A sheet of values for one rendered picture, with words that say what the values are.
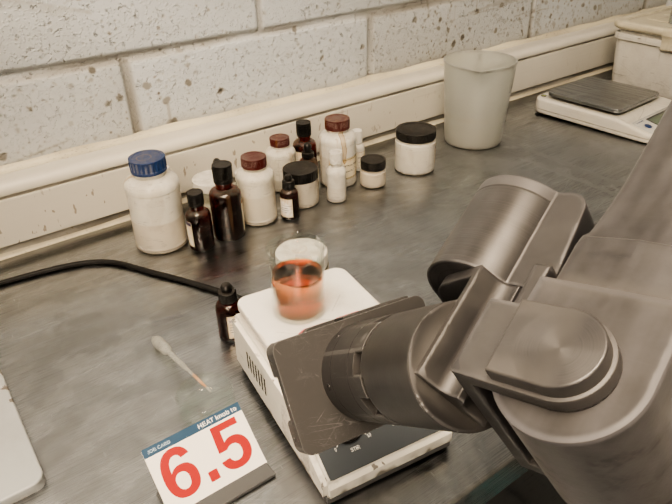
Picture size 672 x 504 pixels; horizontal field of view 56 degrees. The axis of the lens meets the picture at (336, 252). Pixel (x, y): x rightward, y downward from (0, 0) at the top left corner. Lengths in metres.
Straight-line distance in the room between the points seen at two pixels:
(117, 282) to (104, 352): 0.14
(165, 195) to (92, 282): 0.14
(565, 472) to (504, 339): 0.05
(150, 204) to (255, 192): 0.15
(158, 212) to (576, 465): 0.69
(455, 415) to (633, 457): 0.07
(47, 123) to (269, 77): 0.35
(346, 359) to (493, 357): 0.11
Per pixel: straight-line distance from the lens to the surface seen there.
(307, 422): 0.36
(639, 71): 1.57
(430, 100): 1.26
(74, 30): 0.94
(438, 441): 0.57
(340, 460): 0.53
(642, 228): 0.28
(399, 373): 0.27
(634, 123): 1.30
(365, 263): 0.82
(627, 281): 0.26
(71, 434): 0.66
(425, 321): 0.27
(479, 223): 0.31
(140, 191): 0.84
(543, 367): 0.22
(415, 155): 1.05
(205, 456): 0.57
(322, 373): 0.36
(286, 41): 1.08
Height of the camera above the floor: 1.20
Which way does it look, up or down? 32 degrees down
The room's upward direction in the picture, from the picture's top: 1 degrees counter-clockwise
